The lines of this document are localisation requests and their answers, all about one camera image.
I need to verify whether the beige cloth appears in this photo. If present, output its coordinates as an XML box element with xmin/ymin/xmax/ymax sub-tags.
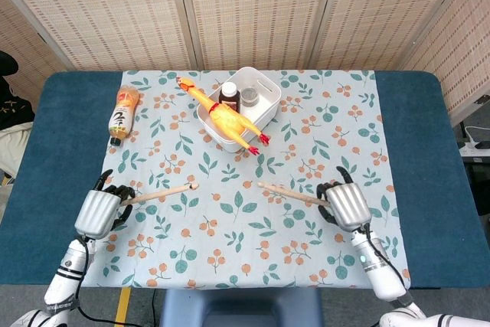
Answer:
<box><xmin>0</xmin><ymin>122</ymin><xmax>34</xmax><ymax>181</ymax></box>

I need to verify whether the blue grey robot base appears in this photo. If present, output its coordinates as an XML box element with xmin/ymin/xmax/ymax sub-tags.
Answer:
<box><xmin>159</xmin><ymin>287</ymin><xmax>325</xmax><ymax>327</ymax></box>

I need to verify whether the yellow rubber chicken toy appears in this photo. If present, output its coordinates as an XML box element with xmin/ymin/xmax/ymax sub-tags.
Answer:
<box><xmin>175</xmin><ymin>76</ymin><xmax>271</xmax><ymax>156</ymax></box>

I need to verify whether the white power cable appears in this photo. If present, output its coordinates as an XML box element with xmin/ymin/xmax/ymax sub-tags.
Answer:
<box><xmin>465</xmin><ymin>126</ymin><xmax>490</xmax><ymax>144</ymax></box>

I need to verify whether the black bag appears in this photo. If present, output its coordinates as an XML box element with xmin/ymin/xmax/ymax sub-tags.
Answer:
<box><xmin>0</xmin><ymin>51</ymin><xmax>36</xmax><ymax>132</ymax></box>

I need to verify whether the wooden stick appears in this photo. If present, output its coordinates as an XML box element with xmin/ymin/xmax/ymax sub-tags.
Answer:
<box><xmin>257</xmin><ymin>181</ymin><xmax>331</xmax><ymax>205</ymax></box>
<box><xmin>121</xmin><ymin>182</ymin><xmax>200</xmax><ymax>206</ymax></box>

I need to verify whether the small jar with grey lid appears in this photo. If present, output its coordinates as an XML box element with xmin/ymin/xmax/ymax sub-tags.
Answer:
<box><xmin>241</xmin><ymin>87</ymin><xmax>260</xmax><ymax>108</ymax></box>

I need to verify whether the floral print tablecloth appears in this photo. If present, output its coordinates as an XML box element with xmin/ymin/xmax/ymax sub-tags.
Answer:
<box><xmin>82</xmin><ymin>69</ymin><xmax>413</xmax><ymax>290</ymax></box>

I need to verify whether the woven folding screen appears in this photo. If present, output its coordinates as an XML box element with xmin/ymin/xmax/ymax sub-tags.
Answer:
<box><xmin>0</xmin><ymin>0</ymin><xmax>490</xmax><ymax>121</ymax></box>

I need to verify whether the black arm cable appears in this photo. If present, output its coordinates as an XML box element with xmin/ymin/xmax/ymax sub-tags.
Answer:
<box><xmin>363</xmin><ymin>222</ymin><xmax>413</xmax><ymax>303</ymax></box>
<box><xmin>74</xmin><ymin>238</ymin><xmax>162</xmax><ymax>327</ymax></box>

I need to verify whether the white power strip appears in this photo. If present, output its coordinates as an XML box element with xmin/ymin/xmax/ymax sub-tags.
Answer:
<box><xmin>459</xmin><ymin>141</ymin><xmax>490</xmax><ymax>158</ymax></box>

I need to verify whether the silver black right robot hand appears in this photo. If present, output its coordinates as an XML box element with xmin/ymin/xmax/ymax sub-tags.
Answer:
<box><xmin>315</xmin><ymin>165</ymin><xmax>372</xmax><ymax>233</ymax></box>

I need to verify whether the orange juice bottle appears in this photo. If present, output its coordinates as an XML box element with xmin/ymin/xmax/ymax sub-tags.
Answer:
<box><xmin>107</xmin><ymin>87</ymin><xmax>141</xmax><ymax>147</ymax></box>

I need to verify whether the blue padded table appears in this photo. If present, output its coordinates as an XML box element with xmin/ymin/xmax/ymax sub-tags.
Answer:
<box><xmin>0</xmin><ymin>70</ymin><xmax>485</xmax><ymax>289</ymax></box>

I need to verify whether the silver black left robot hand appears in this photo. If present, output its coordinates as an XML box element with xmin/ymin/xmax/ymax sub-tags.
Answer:
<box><xmin>73</xmin><ymin>168</ymin><xmax>136</xmax><ymax>239</ymax></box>

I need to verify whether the brown bottle with white cap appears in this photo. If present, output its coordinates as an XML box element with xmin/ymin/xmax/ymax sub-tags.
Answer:
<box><xmin>218</xmin><ymin>81</ymin><xmax>242</xmax><ymax>113</ymax></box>

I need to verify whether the white plastic storage basket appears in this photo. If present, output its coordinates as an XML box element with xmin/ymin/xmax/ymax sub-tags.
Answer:
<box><xmin>196</xmin><ymin>66</ymin><xmax>283</xmax><ymax>154</ymax></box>

